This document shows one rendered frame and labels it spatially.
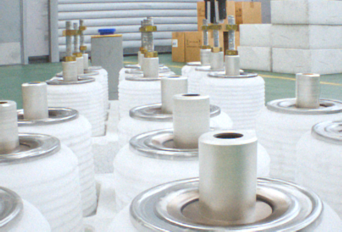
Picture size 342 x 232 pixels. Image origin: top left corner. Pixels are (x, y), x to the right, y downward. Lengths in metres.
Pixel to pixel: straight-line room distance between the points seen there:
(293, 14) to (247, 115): 2.90
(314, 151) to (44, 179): 0.16
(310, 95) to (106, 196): 0.20
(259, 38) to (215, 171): 3.72
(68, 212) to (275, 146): 0.19
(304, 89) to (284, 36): 3.23
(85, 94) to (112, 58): 0.42
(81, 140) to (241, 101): 0.35
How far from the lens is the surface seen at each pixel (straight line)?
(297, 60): 3.57
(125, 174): 0.28
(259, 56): 3.88
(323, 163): 0.31
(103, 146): 0.67
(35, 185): 0.28
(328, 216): 0.19
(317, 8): 3.56
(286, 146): 0.41
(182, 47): 4.95
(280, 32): 3.70
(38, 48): 6.10
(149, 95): 0.69
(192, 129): 0.30
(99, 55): 1.10
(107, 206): 0.42
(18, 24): 6.03
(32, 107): 0.42
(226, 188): 0.18
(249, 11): 5.01
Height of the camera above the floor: 0.32
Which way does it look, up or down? 9 degrees down
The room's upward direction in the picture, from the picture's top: 1 degrees counter-clockwise
